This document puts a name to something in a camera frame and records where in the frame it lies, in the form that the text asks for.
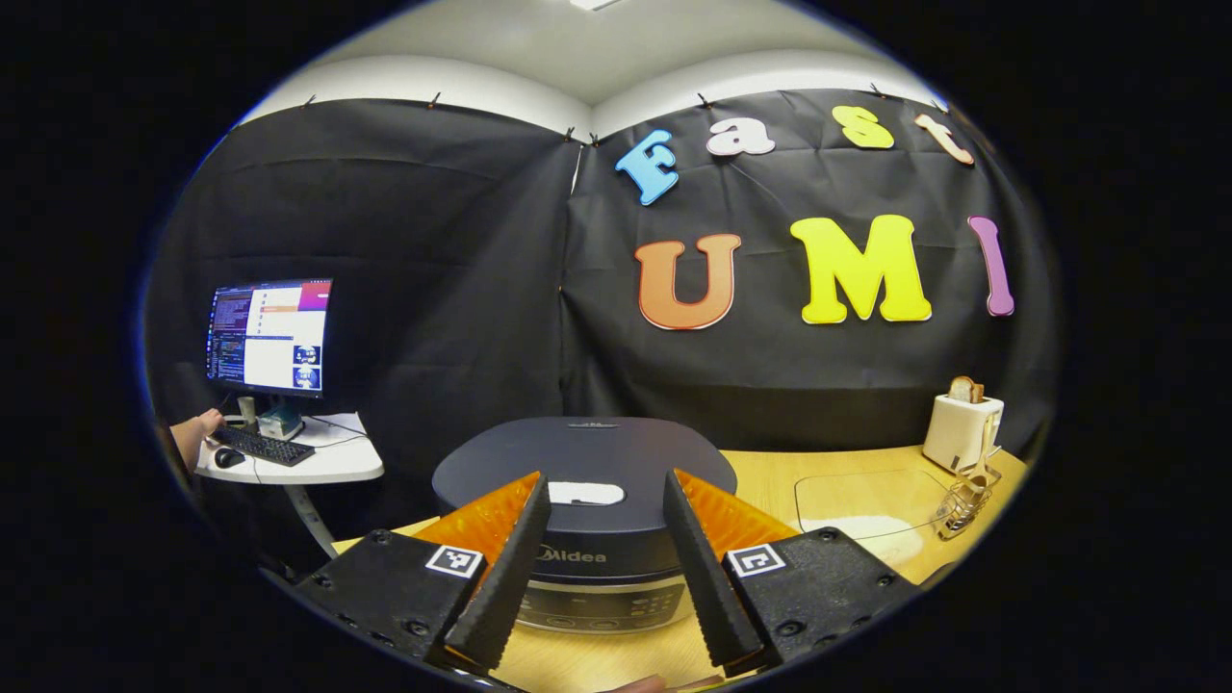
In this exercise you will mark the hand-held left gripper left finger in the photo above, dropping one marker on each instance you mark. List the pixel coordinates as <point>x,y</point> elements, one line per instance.
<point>505,577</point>

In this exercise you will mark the white side table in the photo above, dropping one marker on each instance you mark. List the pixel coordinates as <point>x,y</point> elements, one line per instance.
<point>332,457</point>

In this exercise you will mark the silver black rice cooker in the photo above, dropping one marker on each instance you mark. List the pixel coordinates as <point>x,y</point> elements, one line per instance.
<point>597,452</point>

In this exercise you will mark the clear chopstick holder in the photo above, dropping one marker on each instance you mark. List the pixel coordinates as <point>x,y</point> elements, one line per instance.
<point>967,505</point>

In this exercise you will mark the wooden spoon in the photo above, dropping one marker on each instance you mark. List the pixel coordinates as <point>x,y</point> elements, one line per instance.
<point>984,452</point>

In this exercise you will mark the black keyboard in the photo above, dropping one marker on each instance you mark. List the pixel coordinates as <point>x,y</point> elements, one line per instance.
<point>262,446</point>

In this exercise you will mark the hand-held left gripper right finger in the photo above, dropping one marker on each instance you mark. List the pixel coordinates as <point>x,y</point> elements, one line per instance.
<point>707,577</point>

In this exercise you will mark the computer monitor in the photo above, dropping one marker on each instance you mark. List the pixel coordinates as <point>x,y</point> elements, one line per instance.
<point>269,335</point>

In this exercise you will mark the ceiling light panel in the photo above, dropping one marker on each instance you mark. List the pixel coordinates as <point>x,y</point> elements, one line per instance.
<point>592,4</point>

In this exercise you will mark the small teal desk box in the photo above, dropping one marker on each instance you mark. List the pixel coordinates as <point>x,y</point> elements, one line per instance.
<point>281,423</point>

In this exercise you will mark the clear glass dish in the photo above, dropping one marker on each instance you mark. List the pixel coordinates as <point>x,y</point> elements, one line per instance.
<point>866,496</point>

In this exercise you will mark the black computer mouse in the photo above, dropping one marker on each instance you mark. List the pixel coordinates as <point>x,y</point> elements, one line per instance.
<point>229,458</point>

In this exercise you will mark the toasted bread slice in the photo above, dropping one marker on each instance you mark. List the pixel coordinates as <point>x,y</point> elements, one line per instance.
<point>965,390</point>

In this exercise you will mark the white toaster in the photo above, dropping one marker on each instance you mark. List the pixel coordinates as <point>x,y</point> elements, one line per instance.
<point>958,433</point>

